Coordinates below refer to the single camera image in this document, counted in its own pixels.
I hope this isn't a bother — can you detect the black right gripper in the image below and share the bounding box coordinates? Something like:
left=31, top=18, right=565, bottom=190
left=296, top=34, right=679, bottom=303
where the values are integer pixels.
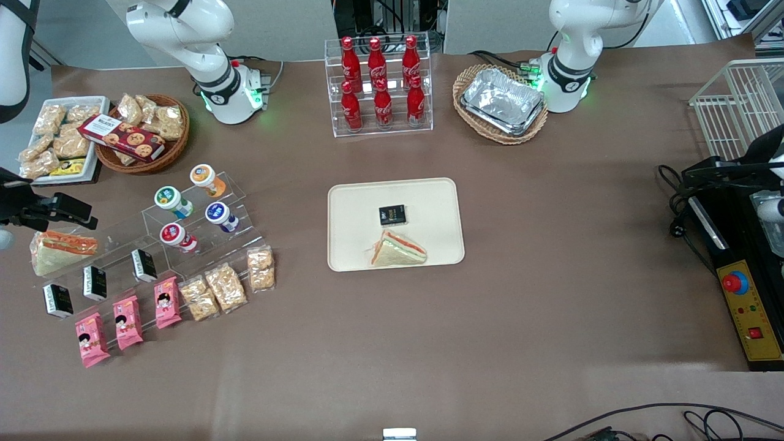
left=0, top=168, right=99, bottom=232

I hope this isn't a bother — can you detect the green lid gum bottle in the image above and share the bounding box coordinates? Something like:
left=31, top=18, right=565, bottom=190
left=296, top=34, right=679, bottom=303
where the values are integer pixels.
left=154, top=186, right=194, bottom=220

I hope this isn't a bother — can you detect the red lid gum bottle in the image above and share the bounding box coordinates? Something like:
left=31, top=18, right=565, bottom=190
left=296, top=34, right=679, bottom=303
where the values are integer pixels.
left=159, top=222, right=198, bottom=254

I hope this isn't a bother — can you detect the white rectangular snack tray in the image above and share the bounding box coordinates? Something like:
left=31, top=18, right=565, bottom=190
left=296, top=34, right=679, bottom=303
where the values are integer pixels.
left=18, top=96, right=111, bottom=185

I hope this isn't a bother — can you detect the orange lid gum bottle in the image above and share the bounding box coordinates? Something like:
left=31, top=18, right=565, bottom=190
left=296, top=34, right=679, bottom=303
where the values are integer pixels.
left=189, top=163, right=227, bottom=198

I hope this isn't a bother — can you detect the blue lid gum bottle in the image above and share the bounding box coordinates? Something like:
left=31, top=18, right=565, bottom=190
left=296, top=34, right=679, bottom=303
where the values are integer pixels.
left=204, top=201, right=240, bottom=234

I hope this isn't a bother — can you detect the clear acrylic stepped gum stand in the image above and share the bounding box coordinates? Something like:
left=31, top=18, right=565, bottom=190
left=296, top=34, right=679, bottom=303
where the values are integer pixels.
left=141, top=173, right=265, bottom=276

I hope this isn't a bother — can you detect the black flat gum box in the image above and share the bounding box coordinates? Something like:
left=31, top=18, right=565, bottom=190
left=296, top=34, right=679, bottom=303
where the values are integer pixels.
left=377, top=204, right=409, bottom=227

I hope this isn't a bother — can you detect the beige plastic tray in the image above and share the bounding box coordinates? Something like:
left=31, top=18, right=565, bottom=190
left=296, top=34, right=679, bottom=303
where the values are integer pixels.
left=326, top=177, right=466, bottom=273

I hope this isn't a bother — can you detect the aluminium foil tray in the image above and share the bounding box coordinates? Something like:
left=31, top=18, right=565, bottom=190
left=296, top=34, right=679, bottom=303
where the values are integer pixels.
left=460, top=67, right=546, bottom=137

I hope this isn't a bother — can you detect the wrapped triangle sandwich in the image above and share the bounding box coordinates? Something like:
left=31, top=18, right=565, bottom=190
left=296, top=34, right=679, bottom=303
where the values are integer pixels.
left=30, top=229, right=99, bottom=278
left=369, top=229, right=428, bottom=268

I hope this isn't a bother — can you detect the clear acrylic low display stand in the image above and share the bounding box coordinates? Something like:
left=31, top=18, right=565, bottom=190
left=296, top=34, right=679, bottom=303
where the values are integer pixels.
left=37, top=220, right=184, bottom=334

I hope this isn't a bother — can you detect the yellow snack packet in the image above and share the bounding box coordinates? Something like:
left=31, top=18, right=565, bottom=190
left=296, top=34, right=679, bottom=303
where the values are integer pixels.
left=48, top=157, right=87, bottom=178

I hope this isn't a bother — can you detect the clear bag of crackers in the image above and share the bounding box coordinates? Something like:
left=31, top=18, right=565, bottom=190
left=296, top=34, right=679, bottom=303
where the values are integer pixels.
left=64, top=104, right=102, bottom=124
left=18, top=133, right=55, bottom=164
left=149, top=105, right=186, bottom=142
left=51, top=125, right=92, bottom=160
left=246, top=245, right=276, bottom=293
left=204, top=262, right=249, bottom=315
left=134, top=94, right=159, bottom=123
left=20, top=149, right=62, bottom=181
left=33, top=104, right=67, bottom=137
left=178, top=275, right=221, bottom=323
left=116, top=92, right=145, bottom=127

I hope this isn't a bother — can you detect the black white small carton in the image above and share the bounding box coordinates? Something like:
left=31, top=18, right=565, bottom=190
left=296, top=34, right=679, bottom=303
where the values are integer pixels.
left=82, top=264, right=108, bottom=303
left=130, top=247, right=159, bottom=284
left=42, top=282, right=75, bottom=320

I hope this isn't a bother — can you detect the red cookie box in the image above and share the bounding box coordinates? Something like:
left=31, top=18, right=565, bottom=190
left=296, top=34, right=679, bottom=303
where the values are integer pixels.
left=77, top=113, right=167, bottom=164

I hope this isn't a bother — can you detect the brown wicker basket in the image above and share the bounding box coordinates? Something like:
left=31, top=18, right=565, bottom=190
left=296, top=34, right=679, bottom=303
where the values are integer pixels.
left=94, top=93, right=191, bottom=176

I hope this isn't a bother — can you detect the pink snack packet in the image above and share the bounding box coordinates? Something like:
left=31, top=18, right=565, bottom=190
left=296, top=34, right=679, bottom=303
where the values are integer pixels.
left=112, top=295, right=145, bottom=352
left=74, top=312, right=112, bottom=369
left=153, top=276, right=183, bottom=331

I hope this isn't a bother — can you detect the clear acrylic bottle rack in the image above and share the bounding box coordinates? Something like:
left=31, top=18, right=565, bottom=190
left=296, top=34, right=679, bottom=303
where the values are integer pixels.
left=323, top=31, right=434, bottom=138

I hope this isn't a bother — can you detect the red cola bottle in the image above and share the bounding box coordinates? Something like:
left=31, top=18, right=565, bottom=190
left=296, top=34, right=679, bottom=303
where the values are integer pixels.
left=367, top=37, right=388, bottom=84
left=372, top=79, right=394, bottom=129
left=340, top=36, right=363, bottom=85
left=406, top=75, right=426, bottom=126
left=340, top=80, right=364, bottom=132
left=402, top=34, right=423, bottom=80

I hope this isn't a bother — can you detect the black equipment rack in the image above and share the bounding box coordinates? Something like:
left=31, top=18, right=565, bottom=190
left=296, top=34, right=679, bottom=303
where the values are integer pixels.
left=333, top=0, right=445, bottom=52

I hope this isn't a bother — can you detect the light wicker basket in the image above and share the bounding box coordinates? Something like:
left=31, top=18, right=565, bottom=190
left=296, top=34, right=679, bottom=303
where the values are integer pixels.
left=452, top=63, right=550, bottom=146

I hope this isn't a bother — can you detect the black control box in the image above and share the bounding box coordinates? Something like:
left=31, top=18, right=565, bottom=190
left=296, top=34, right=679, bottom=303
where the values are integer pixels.
left=682, top=156, right=784, bottom=373

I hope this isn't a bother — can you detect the red emergency stop button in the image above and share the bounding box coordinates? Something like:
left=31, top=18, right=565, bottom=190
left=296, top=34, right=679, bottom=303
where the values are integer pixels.
left=721, top=271, right=750, bottom=295

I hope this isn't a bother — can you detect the grey right arm base cable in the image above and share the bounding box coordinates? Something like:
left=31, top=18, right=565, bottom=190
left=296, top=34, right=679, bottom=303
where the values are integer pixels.
left=232, top=56, right=286, bottom=94

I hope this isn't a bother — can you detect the black left arm base cable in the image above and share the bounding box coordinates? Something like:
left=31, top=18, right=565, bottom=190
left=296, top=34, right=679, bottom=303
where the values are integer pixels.
left=468, top=48, right=553, bottom=81

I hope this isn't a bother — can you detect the black control box cable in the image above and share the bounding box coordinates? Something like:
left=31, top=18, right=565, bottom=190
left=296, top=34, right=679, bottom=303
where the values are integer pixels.
left=658, top=164, right=718, bottom=277

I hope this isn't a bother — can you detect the black floor cable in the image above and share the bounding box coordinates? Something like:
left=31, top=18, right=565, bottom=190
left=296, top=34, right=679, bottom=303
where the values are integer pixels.
left=541, top=402, right=784, bottom=441

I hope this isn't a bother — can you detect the white wire basket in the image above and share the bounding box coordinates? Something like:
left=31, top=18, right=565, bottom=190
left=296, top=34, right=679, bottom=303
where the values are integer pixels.
left=688, top=58, right=784, bottom=162

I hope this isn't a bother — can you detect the aluminium frame shelf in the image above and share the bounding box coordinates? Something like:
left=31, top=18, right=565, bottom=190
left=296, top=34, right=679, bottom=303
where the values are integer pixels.
left=701, top=0, right=784, bottom=47

